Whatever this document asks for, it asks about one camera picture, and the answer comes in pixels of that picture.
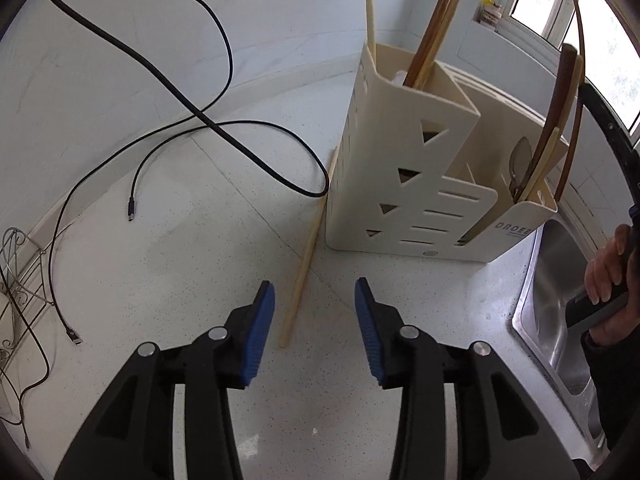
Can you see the white ceramic lidded pot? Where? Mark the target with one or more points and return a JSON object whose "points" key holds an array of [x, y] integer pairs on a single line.
{"points": [[6, 350]]}

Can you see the small jar with yellow lid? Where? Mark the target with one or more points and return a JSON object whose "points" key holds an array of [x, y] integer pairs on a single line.
{"points": [[491, 12]]}

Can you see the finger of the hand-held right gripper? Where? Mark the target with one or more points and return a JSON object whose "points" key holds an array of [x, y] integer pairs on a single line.
{"points": [[607, 130]]}

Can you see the thin brown rod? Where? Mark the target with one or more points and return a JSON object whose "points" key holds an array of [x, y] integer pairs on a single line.
{"points": [[583, 60]]}

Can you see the metal spoon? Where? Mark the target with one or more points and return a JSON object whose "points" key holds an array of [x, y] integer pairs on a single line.
{"points": [[520, 160]]}

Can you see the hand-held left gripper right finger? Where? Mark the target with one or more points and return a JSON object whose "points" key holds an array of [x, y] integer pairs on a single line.
{"points": [[367, 330]]}

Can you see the person's right forearm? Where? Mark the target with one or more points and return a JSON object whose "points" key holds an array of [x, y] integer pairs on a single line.
{"points": [[615, 385]]}

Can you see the white framed window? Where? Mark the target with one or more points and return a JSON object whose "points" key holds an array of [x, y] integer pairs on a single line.
{"points": [[550, 0]]}

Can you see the cream plastic cutlery holder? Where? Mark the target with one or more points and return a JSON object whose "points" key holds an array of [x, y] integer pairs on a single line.
{"points": [[400, 135]]}

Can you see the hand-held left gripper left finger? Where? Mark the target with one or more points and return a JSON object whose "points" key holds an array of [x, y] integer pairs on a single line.
{"points": [[260, 330]]}

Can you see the stainless steel sink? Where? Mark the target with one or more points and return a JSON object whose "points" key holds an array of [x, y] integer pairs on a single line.
{"points": [[550, 285]]}

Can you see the person's right hand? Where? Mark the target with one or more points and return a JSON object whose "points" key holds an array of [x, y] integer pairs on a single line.
{"points": [[607, 265]]}

